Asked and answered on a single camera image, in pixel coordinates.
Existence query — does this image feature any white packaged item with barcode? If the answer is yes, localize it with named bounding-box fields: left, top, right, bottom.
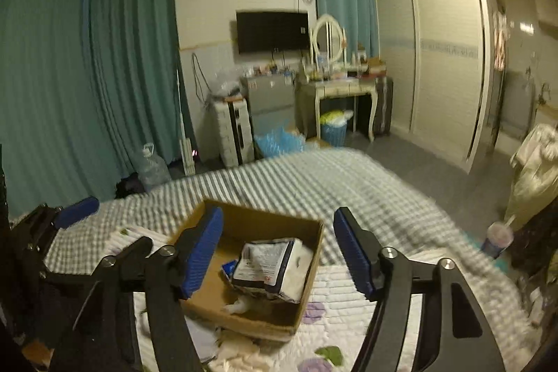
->
left=221, top=238, right=314, bottom=304

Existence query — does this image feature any cream cloth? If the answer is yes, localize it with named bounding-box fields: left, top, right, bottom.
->
left=206, top=329, right=282, bottom=372

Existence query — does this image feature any white cloth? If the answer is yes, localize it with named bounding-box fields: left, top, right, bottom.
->
left=223, top=295, right=260, bottom=314

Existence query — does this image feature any grey checked bed sheet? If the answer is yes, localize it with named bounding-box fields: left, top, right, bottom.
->
left=45, top=148, right=536, bottom=368

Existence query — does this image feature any white floral quilt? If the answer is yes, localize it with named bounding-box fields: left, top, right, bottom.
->
left=103, top=226, right=423, bottom=371

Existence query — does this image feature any clear water bottle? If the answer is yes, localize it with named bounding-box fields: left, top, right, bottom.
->
left=134, top=143, right=172, bottom=192

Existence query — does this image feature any purple drink cup with straw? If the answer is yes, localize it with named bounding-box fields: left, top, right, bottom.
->
left=481, top=215, right=515, bottom=259

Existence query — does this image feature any open cardboard box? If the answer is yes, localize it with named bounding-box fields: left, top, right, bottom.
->
left=171, top=199, right=324, bottom=343

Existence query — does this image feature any teal curtain left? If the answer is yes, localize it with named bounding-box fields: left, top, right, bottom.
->
left=1, top=0, right=188, bottom=217

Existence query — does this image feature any dark suitcase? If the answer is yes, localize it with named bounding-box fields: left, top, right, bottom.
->
left=372, top=76, right=393, bottom=136

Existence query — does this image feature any blue waste basket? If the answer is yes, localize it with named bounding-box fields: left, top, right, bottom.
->
left=320, top=109, right=354, bottom=147

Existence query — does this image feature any white jacket on chair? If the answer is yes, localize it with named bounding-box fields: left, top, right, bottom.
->
left=504, top=124, right=557, bottom=231

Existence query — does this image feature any white suitcase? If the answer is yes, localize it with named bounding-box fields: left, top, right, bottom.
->
left=212, top=98, right=255, bottom=168

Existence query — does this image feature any white dressing table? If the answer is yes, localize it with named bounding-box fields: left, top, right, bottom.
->
left=296, top=77, right=378, bottom=142

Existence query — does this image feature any grey water heater cabinet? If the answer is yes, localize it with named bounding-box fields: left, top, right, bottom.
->
left=497, top=71, right=535, bottom=141

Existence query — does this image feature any grey mini fridge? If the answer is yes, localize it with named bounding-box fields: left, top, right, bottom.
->
left=241, top=74, right=296, bottom=136

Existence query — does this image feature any white oval vanity mirror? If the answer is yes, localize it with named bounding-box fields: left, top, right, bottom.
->
left=310, top=14, right=345, bottom=68

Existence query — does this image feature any white louvered wardrobe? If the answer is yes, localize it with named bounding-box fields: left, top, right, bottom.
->
left=376, top=0, right=493, bottom=172

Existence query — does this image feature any black wall television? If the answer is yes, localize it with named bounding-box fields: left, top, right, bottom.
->
left=236, top=10, right=310, bottom=54

